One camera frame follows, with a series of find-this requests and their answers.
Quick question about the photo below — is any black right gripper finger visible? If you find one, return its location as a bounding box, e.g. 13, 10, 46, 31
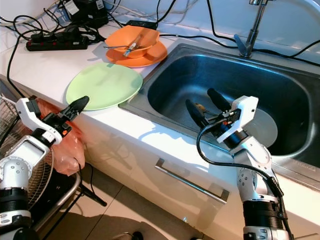
185, 98, 211, 130
207, 87, 233, 113

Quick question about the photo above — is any green plate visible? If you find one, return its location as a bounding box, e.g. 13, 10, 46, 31
65, 62, 143, 111

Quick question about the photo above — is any stainless steel sink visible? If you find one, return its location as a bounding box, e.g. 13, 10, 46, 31
120, 42, 320, 198

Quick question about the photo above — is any black power strip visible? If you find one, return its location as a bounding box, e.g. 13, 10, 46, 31
26, 27, 90, 52

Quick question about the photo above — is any metal spoon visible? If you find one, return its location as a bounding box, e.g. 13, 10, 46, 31
104, 44, 136, 51

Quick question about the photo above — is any orange plate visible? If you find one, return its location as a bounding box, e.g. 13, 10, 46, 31
106, 40, 168, 68

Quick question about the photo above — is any white sink cabinet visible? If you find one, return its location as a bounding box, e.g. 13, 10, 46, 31
0, 25, 320, 240

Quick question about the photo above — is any metal faucet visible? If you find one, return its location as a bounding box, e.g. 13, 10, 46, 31
234, 0, 281, 57

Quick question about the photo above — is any black power adapter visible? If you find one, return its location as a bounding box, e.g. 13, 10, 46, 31
62, 0, 110, 28

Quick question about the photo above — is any flat black box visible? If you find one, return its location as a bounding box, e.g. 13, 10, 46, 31
126, 20, 158, 29

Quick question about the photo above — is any dark robot left foot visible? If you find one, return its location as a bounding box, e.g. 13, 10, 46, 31
112, 231, 143, 240

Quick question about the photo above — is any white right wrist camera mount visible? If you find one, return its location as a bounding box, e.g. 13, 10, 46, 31
216, 95, 260, 143

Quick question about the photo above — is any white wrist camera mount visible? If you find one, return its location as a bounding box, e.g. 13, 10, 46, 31
16, 96, 63, 146
216, 95, 260, 143

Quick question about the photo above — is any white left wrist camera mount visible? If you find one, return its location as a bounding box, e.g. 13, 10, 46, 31
16, 96, 63, 146

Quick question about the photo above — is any long metal drawer handle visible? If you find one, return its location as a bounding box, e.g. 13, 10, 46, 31
155, 158, 230, 204

